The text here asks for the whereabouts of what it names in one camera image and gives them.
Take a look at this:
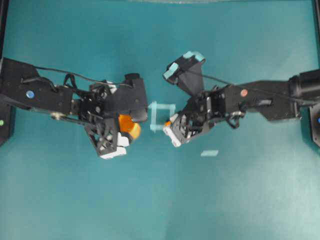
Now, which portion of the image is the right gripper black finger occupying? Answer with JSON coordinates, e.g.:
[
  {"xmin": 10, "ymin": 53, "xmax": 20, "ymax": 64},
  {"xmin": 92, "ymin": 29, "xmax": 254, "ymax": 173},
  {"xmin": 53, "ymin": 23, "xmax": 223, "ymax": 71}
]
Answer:
[
  {"xmin": 163, "ymin": 51, "xmax": 206, "ymax": 97},
  {"xmin": 163, "ymin": 113, "xmax": 195, "ymax": 148}
]

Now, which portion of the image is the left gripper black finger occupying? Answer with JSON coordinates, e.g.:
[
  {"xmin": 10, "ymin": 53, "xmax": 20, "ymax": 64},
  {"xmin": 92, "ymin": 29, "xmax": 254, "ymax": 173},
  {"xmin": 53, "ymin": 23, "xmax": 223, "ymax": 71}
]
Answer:
[
  {"xmin": 84, "ymin": 118, "xmax": 131, "ymax": 160},
  {"xmin": 106, "ymin": 73, "xmax": 148, "ymax": 123}
]

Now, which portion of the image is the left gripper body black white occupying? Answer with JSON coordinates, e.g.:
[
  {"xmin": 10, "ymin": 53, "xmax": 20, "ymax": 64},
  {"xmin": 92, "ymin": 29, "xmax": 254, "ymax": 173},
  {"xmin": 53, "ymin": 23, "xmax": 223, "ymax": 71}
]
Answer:
[{"xmin": 79, "ymin": 81, "xmax": 118, "ymax": 130}]

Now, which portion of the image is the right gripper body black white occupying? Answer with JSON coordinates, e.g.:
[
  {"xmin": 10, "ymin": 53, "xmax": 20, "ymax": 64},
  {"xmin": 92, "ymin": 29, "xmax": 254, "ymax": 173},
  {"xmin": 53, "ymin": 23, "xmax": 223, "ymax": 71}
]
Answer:
[{"xmin": 183, "ymin": 86, "xmax": 227, "ymax": 140}]

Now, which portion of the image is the orange yellow plastic cup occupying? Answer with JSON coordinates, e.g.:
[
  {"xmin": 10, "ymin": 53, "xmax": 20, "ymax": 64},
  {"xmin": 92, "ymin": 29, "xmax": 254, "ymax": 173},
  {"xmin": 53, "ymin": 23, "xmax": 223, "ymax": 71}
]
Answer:
[{"xmin": 118, "ymin": 114, "xmax": 141, "ymax": 140}]

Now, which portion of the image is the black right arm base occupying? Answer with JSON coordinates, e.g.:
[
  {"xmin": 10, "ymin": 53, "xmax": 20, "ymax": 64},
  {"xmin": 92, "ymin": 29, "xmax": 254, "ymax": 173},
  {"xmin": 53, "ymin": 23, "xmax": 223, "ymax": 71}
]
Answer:
[{"xmin": 301, "ymin": 104, "xmax": 320, "ymax": 152}]

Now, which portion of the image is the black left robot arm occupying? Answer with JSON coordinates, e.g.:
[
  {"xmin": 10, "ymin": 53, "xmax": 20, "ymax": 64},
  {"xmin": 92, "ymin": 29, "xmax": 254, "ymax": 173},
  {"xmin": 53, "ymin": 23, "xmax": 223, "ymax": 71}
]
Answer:
[{"xmin": 0, "ymin": 57, "xmax": 148, "ymax": 159}]

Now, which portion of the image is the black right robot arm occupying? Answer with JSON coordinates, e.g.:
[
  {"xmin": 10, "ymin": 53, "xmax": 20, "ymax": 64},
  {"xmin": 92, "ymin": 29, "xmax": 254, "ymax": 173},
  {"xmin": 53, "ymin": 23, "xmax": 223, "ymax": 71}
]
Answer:
[{"xmin": 163, "ymin": 51, "xmax": 320, "ymax": 147}]

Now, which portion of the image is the light blue tape square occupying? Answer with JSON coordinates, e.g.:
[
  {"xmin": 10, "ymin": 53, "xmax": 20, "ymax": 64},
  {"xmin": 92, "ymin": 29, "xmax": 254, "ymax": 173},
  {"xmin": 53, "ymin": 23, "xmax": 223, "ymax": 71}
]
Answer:
[{"xmin": 148, "ymin": 101, "xmax": 176, "ymax": 133}]

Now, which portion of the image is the light blue tape strip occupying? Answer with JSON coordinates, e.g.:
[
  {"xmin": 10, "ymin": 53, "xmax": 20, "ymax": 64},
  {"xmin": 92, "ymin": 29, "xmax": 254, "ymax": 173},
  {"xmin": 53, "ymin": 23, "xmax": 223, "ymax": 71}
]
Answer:
[{"xmin": 200, "ymin": 150, "xmax": 219, "ymax": 157}]

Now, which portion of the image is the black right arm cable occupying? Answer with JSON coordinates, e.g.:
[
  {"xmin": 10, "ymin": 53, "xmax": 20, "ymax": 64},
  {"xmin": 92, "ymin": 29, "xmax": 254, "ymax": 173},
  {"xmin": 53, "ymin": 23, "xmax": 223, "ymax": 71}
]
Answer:
[{"xmin": 184, "ymin": 69, "xmax": 320, "ymax": 130}]

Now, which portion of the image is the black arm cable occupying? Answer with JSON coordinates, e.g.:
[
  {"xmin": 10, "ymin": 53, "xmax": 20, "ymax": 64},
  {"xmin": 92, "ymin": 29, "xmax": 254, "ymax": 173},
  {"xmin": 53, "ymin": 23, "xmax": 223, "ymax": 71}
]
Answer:
[
  {"xmin": 21, "ymin": 65, "xmax": 132, "ymax": 93},
  {"xmin": 184, "ymin": 69, "xmax": 320, "ymax": 130}
]

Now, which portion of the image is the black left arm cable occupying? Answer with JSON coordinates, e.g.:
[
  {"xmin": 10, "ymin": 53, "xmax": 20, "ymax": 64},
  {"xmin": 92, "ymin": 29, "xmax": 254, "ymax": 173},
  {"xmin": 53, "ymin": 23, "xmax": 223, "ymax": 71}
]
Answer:
[{"xmin": 21, "ymin": 65, "xmax": 132, "ymax": 93}]

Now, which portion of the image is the black left frame post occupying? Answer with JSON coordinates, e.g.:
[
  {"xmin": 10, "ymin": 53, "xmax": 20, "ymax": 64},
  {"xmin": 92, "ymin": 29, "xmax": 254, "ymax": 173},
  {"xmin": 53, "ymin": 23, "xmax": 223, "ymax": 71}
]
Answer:
[{"xmin": 0, "ymin": 0, "xmax": 9, "ymax": 57}]

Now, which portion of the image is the black frame post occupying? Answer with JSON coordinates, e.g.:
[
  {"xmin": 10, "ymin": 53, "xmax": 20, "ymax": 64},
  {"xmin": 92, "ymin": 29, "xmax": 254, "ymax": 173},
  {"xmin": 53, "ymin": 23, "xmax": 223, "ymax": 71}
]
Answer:
[
  {"xmin": 311, "ymin": 0, "xmax": 320, "ymax": 65},
  {"xmin": 0, "ymin": 0, "xmax": 9, "ymax": 57}
]

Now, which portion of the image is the black right frame post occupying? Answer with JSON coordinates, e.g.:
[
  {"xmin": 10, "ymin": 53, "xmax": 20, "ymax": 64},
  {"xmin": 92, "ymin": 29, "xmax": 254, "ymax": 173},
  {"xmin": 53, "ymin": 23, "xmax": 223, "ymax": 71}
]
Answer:
[{"xmin": 311, "ymin": 0, "xmax": 320, "ymax": 65}]

